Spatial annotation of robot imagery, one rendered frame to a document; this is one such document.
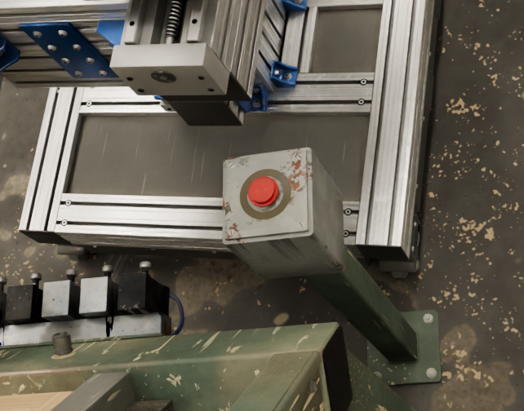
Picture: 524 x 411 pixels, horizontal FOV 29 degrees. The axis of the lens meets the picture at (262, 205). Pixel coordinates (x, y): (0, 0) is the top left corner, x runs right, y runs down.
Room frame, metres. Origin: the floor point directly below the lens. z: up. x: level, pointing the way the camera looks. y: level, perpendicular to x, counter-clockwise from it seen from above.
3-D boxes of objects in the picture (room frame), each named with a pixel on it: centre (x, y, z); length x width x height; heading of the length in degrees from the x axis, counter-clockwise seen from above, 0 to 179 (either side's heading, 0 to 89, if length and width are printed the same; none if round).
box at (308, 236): (0.59, -0.01, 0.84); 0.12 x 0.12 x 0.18; 51
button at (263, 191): (0.59, -0.01, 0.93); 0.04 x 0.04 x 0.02
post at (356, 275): (0.59, -0.01, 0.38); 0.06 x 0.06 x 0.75; 51
